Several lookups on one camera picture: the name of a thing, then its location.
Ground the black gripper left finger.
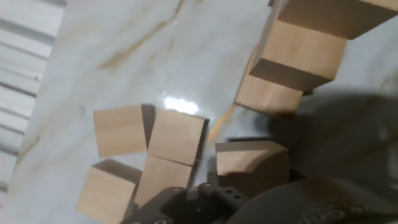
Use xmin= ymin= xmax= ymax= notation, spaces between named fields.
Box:
xmin=119 ymin=170 xmax=251 ymax=224

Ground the large wooden cube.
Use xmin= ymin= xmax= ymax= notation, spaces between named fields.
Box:
xmin=269 ymin=0 xmax=398 ymax=40
xmin=249 ymin=18 xmax=348 ymax=93
xmin=233 ymin=46 xmax=305 ymax=121

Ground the medium wooden cube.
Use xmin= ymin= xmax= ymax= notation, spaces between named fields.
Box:
xmin=134 ymin=154 xmax=200 ymax=208
xmin=147 ymin=108 xmax=210 ymax=167
xmin=75 ymin=158 xmax=143 ymax=224
xmin=92 ymin=103 xmax=156 ymax=159
xmin=214 ymin=139 xmax=290 ymax=198

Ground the marble pattern mat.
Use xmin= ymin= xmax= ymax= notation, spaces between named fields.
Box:
xmin=0 ymin=0 xmax=398 ymax=224

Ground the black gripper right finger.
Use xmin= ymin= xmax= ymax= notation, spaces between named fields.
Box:
xmin=289 ymin=167 xmax=308 ymax=183

